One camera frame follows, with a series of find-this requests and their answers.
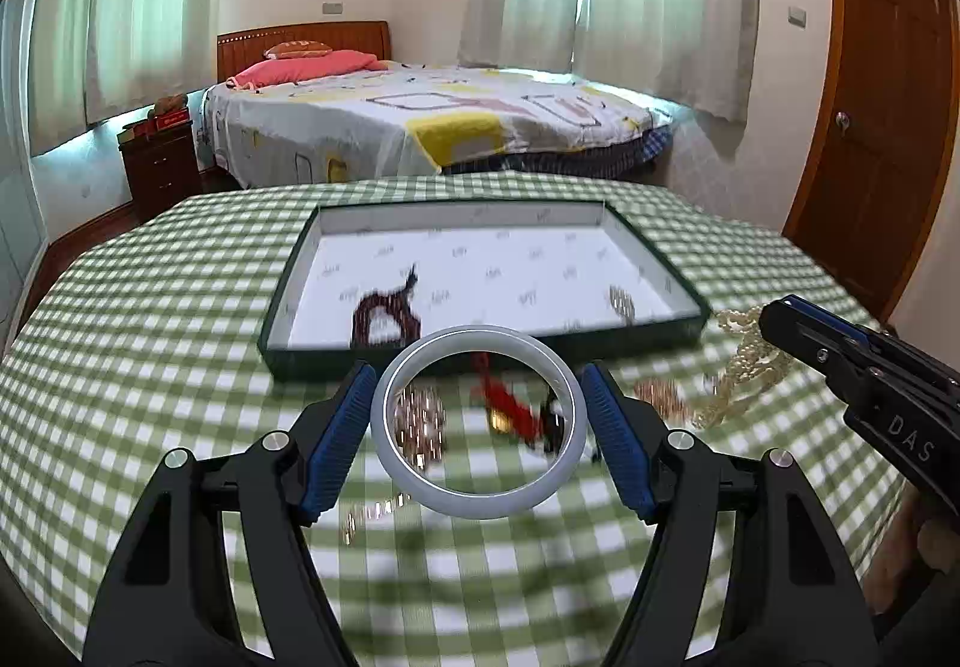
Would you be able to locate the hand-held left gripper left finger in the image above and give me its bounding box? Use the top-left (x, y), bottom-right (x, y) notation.
top-left (86, 359), bottom-right (380, 667)

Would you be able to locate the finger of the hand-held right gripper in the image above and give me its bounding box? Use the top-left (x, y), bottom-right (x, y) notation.
top-left (780, 294), bottom-right (897, 347)
top-left (757, 301), bottom-right (875, 405)

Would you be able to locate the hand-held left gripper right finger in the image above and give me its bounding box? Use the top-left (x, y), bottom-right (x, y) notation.
top-left (579, 361), bottom-right (878, 667)

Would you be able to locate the small black bead charm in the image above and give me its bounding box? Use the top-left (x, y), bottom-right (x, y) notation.
top-left (544, 397), bottom-right (601, 465)

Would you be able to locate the pearl necklace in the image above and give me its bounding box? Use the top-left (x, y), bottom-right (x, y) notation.
top-left (690, 307), bottom-right (788, 432)

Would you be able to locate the rose gold chain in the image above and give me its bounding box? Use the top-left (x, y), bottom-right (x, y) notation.
top-left (341, 382), bottom-right (451, 542)

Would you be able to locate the red knot charm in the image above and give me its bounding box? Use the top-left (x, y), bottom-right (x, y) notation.
top-left (471, 352), bottom-right (552, 447)

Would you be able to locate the dark bead bracelet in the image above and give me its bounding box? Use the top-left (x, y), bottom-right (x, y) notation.
top-left (351, 262), bottom-right (422, 347)

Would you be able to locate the white jade bangle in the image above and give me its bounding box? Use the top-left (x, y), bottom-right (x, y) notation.
top-left (370, 324), bottom-right (587, 518)

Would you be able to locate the green jewelry box tray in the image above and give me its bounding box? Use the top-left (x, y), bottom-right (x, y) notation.
top-left (257, 200), bottom-right (712, 383)

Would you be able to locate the person's right hand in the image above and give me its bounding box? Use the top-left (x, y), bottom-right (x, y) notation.
top-left (870, 487), bottom-right (955, 627)

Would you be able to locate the green checked tablecloth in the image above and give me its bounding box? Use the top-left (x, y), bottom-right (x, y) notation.
top-left (0, 175), bottom-right (912, 667)

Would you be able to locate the brown wooden door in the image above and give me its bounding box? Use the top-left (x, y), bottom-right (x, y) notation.
top-left (782, 0), bottom-right (960, 324)

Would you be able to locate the blue plaid bed sheet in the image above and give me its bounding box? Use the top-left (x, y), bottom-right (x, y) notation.
top-left (439, 122), bottom-right (676, 182)

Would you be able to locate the dark wooden nightstand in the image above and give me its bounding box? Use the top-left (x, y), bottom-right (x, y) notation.
top-left (120, 125), bottom-right (203, 223)

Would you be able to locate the bed with patterned quilt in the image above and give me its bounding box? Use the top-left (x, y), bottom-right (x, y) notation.
top-left (202, 61), bottom-right (661, 188)

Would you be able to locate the red flat box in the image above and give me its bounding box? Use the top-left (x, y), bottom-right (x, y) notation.
top-left (122, 110), bottom-right (194, 141)

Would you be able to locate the pink pillow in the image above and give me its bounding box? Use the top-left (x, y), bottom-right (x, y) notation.
top-left (226, 49), bottom-right (378, 90)

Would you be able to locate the orange pillow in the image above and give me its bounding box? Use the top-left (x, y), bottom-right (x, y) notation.
top-left (264, 40), bottom-right (332, 59)

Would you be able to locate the wooden headboard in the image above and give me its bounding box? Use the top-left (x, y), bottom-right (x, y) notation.
top-left (217, 20), bottom-right (391, 83)

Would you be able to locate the frosted glass wardrobe door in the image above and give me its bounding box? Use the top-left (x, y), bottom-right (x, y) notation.
top-left (0, 0), bottom-right (47, 315)

